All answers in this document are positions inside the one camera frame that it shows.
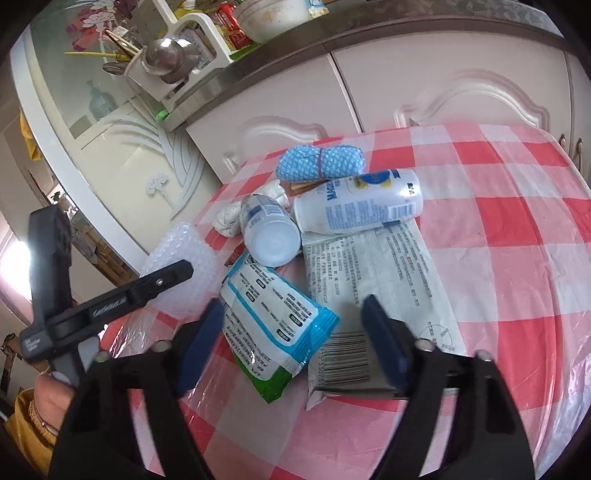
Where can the white printed paper bag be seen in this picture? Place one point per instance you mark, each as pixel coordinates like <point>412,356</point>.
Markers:
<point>369,267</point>

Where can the blue and white snack packet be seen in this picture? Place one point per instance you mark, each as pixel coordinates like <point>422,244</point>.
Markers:
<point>272,314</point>

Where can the white bowl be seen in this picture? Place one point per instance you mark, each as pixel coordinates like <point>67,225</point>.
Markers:
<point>272,18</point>

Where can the red white checkered tablecloth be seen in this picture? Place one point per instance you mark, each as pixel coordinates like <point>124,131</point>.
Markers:
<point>485,230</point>

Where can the green and white snack packet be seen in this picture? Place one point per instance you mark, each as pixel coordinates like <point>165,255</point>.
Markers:
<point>270,387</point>

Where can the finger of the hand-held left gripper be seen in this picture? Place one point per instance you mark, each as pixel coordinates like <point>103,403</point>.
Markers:
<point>161,281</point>

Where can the small white plastic bottle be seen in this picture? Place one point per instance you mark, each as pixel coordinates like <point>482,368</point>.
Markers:
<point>270,235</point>

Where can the frosted glass sliding door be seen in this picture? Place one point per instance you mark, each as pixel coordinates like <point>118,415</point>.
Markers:
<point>106,138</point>

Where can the person's left hand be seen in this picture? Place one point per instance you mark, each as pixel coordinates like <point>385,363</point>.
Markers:
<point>53,394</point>

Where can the red food package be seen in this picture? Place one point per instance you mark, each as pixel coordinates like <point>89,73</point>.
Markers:
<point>240,39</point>

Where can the white carton with blue print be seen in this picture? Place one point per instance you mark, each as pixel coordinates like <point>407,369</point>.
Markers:
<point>196,46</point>

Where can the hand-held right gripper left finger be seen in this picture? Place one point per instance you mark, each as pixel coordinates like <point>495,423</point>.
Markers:
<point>198,346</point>

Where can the blue mesh cloth roll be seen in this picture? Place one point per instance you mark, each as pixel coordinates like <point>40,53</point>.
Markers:
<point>323,161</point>

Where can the green clip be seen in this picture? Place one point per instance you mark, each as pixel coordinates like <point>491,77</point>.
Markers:
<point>162,115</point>

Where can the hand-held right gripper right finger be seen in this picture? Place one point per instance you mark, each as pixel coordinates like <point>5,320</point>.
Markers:
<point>385,350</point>

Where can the clear bubble wrap sheet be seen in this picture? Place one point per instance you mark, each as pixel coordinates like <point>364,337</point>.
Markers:
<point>184,249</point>

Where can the brown paper wrapper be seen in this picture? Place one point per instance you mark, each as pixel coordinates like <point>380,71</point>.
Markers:
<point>302,187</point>

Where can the white dish rack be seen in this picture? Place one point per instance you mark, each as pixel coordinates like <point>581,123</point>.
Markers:
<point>147,76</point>

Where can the large white plastic bottle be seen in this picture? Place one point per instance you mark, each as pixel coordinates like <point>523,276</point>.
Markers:
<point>360,203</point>

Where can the person's left forearm yellow sleeve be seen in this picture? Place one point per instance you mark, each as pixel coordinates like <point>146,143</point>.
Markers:
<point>21,415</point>

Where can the bundle of chopsticks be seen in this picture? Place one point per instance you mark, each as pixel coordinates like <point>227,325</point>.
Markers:
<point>115,46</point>

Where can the white cabinet door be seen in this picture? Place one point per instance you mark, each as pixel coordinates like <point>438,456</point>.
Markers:
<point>579,92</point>
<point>438,69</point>
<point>286,92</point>

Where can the yellow cloth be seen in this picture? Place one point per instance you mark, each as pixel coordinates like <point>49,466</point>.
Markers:
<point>28,136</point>

